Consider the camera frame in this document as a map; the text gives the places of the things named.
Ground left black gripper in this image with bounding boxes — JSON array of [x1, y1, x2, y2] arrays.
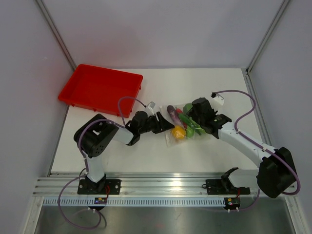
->
[[138, 112, 174, 135]]

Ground aluminium mounting rail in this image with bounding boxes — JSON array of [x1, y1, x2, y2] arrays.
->
[[34, 172, 298, 197]]

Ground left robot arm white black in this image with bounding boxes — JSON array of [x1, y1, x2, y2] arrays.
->
[[74, 111, 175, 195]]

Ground yellow fake lemon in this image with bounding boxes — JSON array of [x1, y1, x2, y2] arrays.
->
[[171, 125, 186, 139]]

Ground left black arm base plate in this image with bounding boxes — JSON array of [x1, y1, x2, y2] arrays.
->
[[77, 178, 121, 195]]

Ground red plastic tray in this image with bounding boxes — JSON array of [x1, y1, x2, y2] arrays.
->
[[58, 64, 143, 116]]

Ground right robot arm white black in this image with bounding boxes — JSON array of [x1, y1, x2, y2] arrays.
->
[[187, 97, 298, 198]]

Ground dark green fake cucumber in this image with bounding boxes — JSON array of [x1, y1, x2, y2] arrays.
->
[[184, 114, 206, 135]]

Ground right aluminium corner post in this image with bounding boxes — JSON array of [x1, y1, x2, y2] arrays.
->
[[246, 0, 292, 75]]

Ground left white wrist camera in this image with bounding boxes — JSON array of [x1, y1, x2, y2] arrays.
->
[[145, 101, 156, 115]]

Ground left aluminium corner post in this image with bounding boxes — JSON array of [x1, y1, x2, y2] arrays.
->
[[34, 0, 77, 71]]

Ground aluminium corner post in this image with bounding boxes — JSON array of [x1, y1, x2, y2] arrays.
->
[[34, 0, 77, 71], [246, 0, 292, 75]]

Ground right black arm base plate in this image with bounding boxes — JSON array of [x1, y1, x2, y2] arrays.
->
[[202, 179, 251, 195]]

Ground dark green fake pepper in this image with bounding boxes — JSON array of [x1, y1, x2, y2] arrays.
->
[[183, 103, 193, 114]]

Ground white slotted cable duct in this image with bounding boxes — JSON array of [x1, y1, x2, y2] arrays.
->
[[43, 196, 225, 207]]

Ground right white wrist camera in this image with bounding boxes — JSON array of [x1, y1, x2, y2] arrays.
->
[[211, 92, 225, 106]]

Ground purple fake eggplant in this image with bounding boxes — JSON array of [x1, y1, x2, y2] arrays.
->
[[167, 105, 182, 125]]

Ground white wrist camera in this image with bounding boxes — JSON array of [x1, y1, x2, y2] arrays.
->
[[145, 101, 156, 115], [211, 92, 225, 106]]

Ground clear zip top bag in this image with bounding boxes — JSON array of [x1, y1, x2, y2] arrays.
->
[[160, 103, 212, 147]]

